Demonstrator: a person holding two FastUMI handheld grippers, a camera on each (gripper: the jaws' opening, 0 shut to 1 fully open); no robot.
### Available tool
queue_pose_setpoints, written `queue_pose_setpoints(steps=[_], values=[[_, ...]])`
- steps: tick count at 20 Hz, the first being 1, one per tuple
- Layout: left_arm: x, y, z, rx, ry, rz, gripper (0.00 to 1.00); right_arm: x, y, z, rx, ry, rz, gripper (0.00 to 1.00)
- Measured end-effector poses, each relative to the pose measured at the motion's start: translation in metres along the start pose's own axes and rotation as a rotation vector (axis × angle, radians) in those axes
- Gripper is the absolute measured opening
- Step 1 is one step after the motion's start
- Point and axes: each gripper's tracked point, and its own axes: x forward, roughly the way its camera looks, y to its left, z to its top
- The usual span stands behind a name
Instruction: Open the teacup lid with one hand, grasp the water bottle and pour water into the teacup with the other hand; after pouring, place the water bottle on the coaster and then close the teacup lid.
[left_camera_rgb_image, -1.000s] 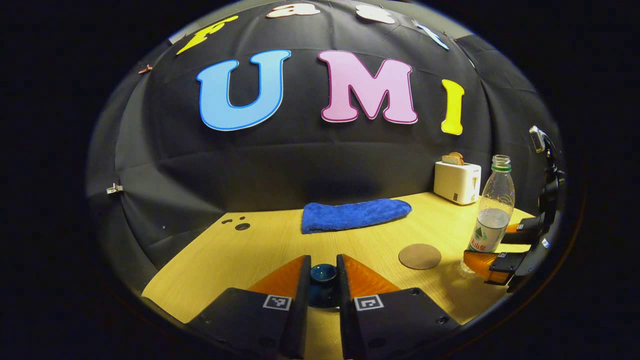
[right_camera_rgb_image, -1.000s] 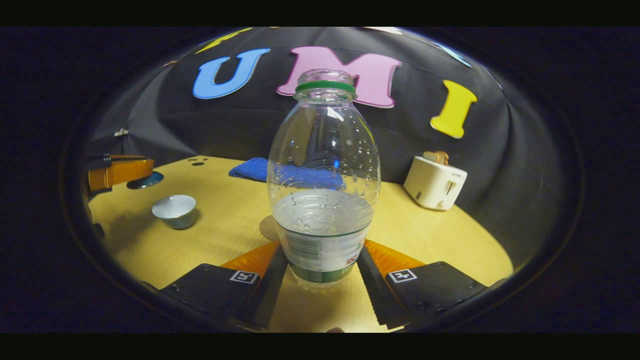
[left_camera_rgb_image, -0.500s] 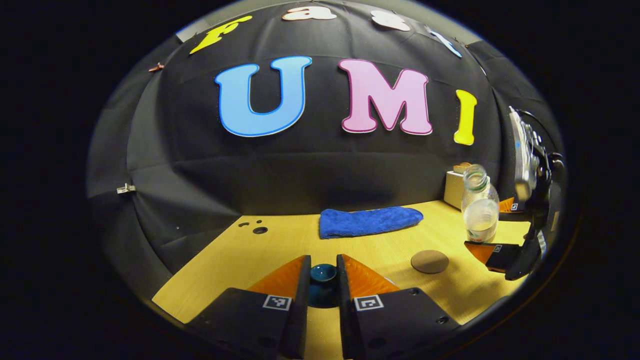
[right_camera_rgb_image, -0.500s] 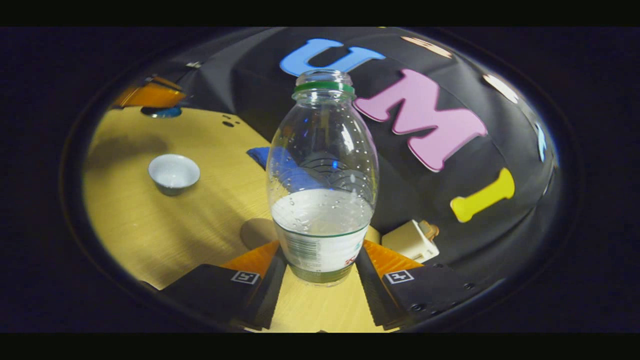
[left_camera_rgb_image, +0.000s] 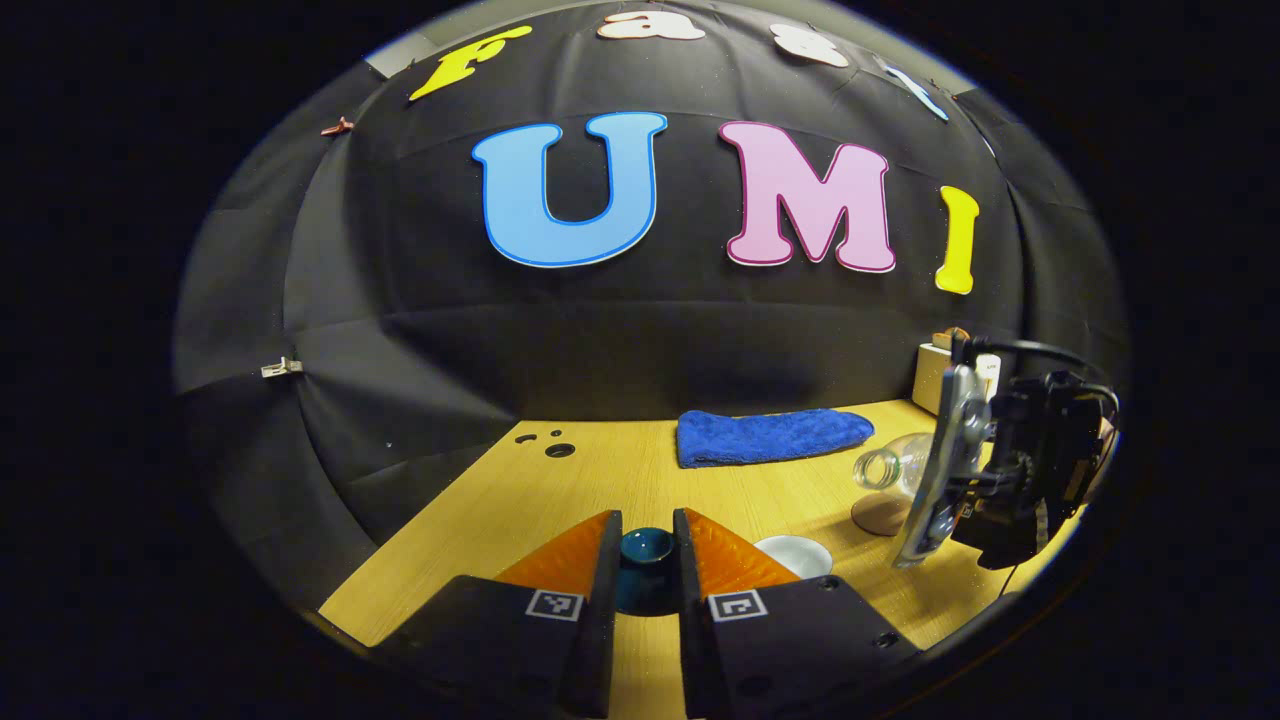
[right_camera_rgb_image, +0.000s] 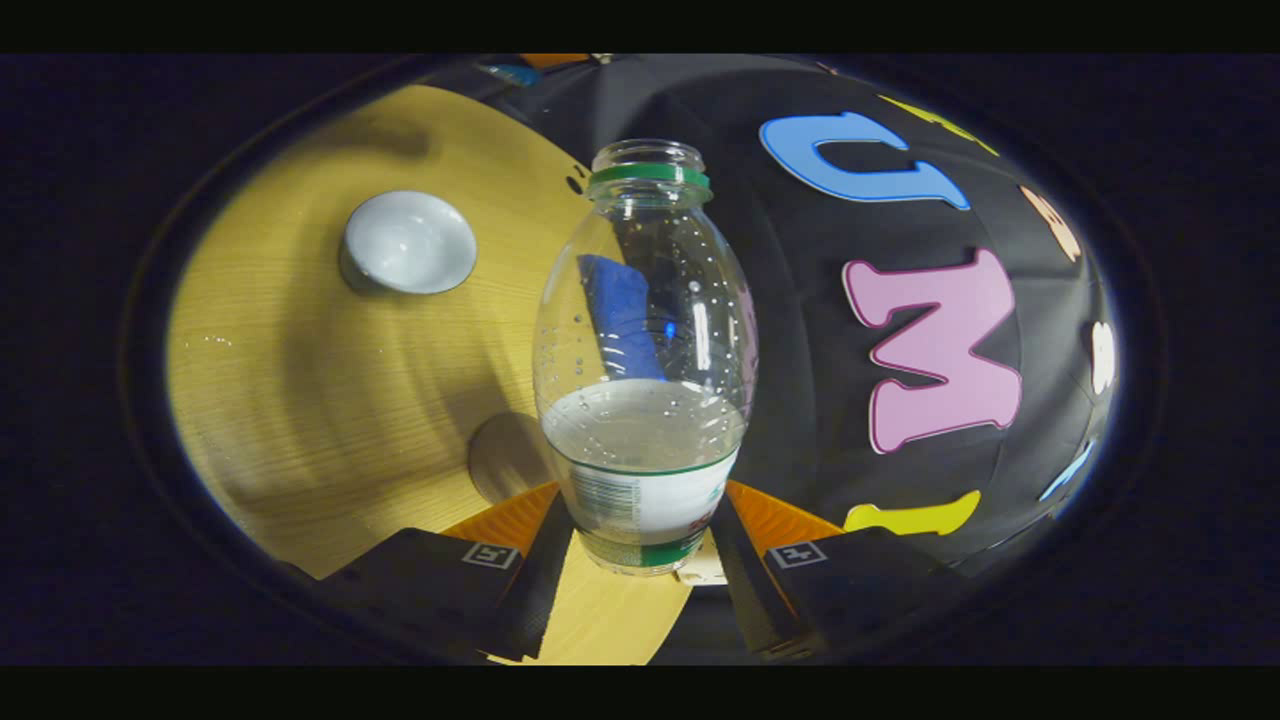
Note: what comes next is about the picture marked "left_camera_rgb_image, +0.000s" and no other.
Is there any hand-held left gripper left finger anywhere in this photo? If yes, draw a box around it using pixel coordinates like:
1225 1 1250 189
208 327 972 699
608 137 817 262
370 510 623 720

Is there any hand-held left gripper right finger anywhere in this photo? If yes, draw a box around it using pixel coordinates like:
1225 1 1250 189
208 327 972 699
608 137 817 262
672 508 921 720

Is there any dark teal teacup lid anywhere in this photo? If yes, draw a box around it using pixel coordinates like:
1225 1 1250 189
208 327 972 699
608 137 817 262
616 527 683 617

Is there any white teacup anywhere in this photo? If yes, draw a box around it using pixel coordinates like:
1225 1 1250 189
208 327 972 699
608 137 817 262
754 535 834 581

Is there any clear plastic water bottle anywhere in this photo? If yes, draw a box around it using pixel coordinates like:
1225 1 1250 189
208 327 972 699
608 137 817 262
853 432 941 497

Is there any round brown coaster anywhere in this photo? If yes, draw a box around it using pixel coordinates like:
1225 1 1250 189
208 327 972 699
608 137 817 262
851 496 913 537

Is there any white toaster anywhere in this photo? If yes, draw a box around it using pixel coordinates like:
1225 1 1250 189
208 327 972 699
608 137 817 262
912 340 1003 417

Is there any blue towel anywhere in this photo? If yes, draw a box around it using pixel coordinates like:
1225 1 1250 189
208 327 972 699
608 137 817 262
677 408 875 469

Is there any black backdrop cloth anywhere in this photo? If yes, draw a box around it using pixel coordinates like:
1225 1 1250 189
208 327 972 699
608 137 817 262
175 0 1126 611

